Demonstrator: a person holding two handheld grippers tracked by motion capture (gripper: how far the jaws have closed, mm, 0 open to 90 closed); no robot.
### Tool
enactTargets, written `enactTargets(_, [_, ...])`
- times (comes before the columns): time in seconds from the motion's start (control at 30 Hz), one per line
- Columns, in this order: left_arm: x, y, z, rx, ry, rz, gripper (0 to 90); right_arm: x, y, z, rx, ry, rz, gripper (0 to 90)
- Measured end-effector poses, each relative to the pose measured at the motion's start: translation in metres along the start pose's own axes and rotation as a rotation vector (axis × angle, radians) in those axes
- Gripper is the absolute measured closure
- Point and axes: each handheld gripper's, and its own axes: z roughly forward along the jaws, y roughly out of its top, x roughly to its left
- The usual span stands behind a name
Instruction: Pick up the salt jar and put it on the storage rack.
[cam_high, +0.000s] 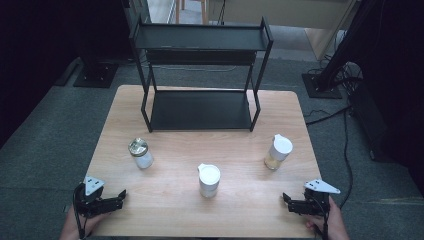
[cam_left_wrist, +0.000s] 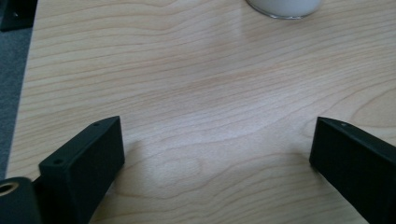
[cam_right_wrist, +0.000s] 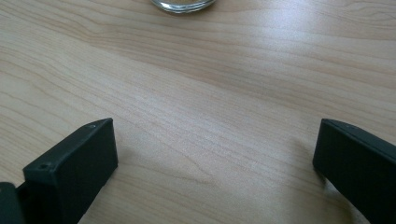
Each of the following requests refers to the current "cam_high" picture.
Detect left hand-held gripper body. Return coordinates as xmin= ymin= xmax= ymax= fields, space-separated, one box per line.
xmin=73 ymin=175 xmax=116 ymax=220

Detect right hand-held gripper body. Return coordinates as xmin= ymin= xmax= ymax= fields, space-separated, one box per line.
xmin=300 ymin=179 xmax=342 ymax=216

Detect white-lid jar with yellow contents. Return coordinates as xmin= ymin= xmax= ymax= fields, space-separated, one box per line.
xmin=263 ymin=133 xmax=294 ymax=171

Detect white-lid jar with white powder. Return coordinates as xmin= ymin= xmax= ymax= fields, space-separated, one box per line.
xmin=197 ymin=162 xmax=222 ymax=199

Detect black metal two-tier rack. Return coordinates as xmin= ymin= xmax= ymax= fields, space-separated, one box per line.
xmin=129 ymin=15 xmax=275 ymax=134

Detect person's right hand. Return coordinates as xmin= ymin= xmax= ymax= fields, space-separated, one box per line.
xmin=304 ymin=195 xmax=351 ymax=240

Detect person's left hand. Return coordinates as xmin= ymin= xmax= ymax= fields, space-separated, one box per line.
xmin=59 ymin=205 xmax=112 ymax=240

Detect glass jar with metal lid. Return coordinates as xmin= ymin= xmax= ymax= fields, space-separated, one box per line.
xmin=127 ymin=137 xmax=155 ymax=170

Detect black equipment box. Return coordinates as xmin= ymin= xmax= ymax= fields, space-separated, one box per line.
xmin=349 ymin=81 xmax=403 ymax=164

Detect black stand with square base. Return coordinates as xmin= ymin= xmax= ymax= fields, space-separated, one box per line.
xmin=72 ymin=49 xmax=120 ymax=90

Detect black slanted stand with base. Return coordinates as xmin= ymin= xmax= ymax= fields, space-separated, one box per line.
xmin=301 ymin=0 xmax=379 ymax=100

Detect light wooden cabinet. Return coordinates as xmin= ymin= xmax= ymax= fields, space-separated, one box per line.
xmin=207 ymin=0 xmax=358 ymax=62

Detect wooden stool legs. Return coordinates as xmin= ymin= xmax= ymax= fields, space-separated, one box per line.
xmin=174 ymin=0 xmax=208 ymax=26

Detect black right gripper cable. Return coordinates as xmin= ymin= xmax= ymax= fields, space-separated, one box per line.
xmin=313 ymin=196 xmax=330 ymax=240

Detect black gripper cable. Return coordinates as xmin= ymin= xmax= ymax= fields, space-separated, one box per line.
xmin=313 ymin=196 xmax=330 ymax=240
xmin=73 ymin=182 xmax=86 ymax=240

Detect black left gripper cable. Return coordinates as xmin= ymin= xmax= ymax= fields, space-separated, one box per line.
xmin=73 ymin=182 xmax=86 ymax=240

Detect short black floor cable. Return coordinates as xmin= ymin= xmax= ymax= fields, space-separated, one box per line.
xmin=303 ymin=105 xmax=353 ymax=127

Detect tangle of black cables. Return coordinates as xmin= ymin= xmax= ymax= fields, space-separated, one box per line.
xmin=308 ymin=60 xmax=365 ymax=98

